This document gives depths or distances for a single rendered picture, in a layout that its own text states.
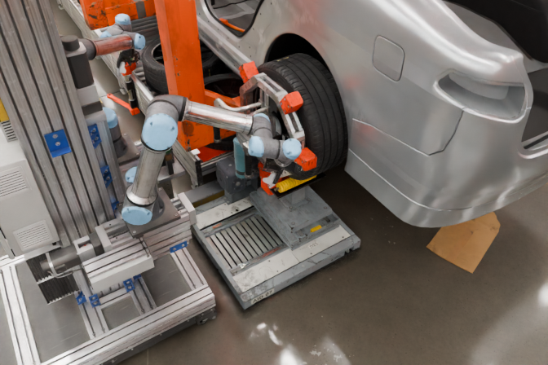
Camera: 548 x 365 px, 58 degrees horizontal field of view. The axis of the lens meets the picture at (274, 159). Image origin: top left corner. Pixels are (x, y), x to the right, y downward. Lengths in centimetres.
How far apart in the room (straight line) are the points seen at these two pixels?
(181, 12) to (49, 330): 170
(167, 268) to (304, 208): 89
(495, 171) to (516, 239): 149
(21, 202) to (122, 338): 86
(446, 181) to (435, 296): 113
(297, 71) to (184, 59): 62
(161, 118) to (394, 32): 92
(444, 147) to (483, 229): 156
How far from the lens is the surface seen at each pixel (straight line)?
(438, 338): 293
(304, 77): 246
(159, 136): 176
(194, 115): 190
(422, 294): 306
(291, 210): 305
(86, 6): 456
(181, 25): 263
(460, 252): 332
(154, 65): 399
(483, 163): 204
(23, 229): 228
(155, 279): 282
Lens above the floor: 243
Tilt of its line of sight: 40 degrees down
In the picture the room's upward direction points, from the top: straight up
